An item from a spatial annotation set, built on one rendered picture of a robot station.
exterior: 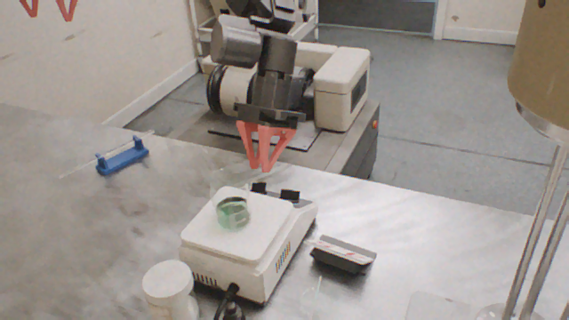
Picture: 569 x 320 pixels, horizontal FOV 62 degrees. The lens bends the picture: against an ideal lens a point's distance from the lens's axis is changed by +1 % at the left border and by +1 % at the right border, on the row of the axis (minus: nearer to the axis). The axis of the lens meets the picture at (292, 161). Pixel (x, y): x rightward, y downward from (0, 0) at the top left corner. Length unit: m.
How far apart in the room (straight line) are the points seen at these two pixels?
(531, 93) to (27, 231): 0.78
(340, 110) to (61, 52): 1.32
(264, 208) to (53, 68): 1.81
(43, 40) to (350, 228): 1.82
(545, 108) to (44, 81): 2.21
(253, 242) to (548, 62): 0.44
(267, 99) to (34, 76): 1.70
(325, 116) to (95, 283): 1.12
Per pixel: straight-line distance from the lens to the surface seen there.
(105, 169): 0.96
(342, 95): 1.62
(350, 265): 0.68
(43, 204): 0.94
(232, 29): 0.69
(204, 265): 0.65
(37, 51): 2.32
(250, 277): 0.62
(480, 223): 0.80
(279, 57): 0.71
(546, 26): 0.26
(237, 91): 1.48
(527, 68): 0.28
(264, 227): 0.64
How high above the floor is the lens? 1.27
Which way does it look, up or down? 35 degrees down
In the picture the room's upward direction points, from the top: 3 degrees counter-clockwise
